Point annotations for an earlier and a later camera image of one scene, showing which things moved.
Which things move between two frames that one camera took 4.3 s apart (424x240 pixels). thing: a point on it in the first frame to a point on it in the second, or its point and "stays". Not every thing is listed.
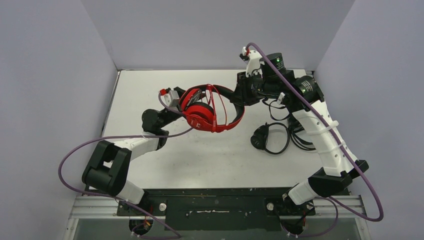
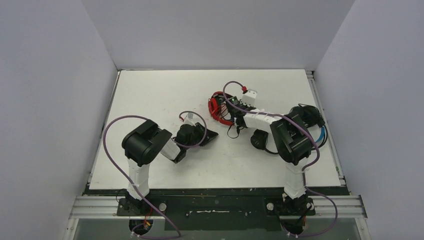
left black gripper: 179,93 to 201,129
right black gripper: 241,90 to 224,108
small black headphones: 260,136 stays
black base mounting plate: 218,209 stays
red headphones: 198,104 to 219,108
